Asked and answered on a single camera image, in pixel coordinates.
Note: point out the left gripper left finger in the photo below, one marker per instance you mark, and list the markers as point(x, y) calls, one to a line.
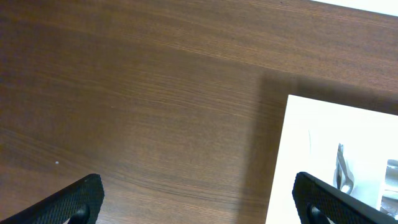
point(79, 202)

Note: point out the small metal teaspoon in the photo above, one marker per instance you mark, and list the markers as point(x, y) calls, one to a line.
point(343, 178)

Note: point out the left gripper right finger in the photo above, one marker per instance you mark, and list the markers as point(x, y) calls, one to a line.
point(318, 202)

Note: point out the white plastic cutlery tray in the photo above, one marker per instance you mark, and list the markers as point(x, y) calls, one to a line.
point(311, 133)

